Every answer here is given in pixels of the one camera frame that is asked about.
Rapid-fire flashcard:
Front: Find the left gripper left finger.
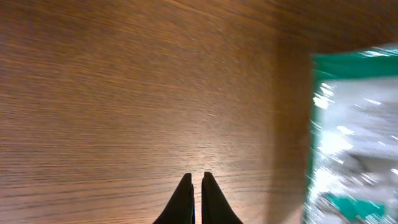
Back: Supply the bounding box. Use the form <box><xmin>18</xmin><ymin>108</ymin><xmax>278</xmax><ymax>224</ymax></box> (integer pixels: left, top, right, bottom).
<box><xmin>153</xmin><ymin>173</ymin><xmax>195</xmax><ymax>224</ymax></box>

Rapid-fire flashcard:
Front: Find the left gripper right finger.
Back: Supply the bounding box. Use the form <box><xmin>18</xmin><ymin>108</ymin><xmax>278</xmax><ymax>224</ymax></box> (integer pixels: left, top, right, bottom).
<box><xmin>201</xmin><ymin>172</ymin><xmax>243</xmax><ymax>224</ymax></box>

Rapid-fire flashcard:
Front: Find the green 3M gloves packet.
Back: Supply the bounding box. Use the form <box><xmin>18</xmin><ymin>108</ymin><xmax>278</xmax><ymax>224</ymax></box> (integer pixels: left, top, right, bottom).
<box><xmin>302</xmin><ymin>44</ymin><xmax>397</xmax><ymax>224</ymax></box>

